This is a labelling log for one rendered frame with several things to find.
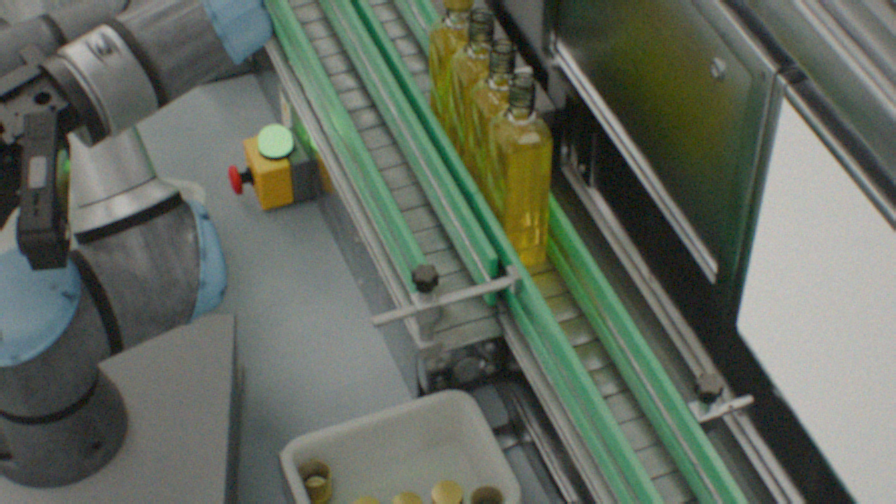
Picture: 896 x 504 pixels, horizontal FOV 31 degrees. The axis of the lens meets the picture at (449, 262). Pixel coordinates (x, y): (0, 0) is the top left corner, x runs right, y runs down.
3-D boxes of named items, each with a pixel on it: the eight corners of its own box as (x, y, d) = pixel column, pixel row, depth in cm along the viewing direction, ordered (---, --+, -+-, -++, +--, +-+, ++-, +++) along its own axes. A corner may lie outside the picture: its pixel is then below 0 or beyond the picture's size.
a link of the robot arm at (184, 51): (251, 38, 127) (293, 44, 120) (136, 108, 124) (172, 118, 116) (205, -50, 124) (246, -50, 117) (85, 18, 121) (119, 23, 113)
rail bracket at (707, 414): (750, 460, 165) (769, 380, 156) (691, 481, 164) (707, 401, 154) (731, 432, 168) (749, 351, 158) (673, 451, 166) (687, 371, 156)
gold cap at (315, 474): (291, 477, 171) (294, 501, 175) (319, 491, 170) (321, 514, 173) (309, 454, 174) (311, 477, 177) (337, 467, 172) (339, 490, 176)
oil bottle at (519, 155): (547, 261, 184) (556, 124, 168) (502, 275, 183) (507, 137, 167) (527, 229, 188) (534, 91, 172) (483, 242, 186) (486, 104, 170)
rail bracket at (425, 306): (521, 330, 176) (525, 253, 167) (379, 374, 172) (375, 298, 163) (511, 311, 178) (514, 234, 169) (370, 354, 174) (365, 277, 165)
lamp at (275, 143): (298, 155, 204) (296, 138, 202) (264, 164, 203) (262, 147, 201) (287, 133, 207) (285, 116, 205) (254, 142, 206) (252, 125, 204)
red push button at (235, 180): (258, 173, 204) (233, 180, 203) (261, 195, 207) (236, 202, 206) (249, 153, 207) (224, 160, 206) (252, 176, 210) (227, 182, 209)
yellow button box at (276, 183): (313, 200, 209) (310, 159, 204) (259, 215, 207) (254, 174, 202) (297, 166, 214) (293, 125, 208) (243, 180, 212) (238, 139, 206)
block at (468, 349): (505, 375, 181) (506, 335, 176) (427, 400, 179) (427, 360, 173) (493, 353, 183) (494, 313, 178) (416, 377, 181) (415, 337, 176)
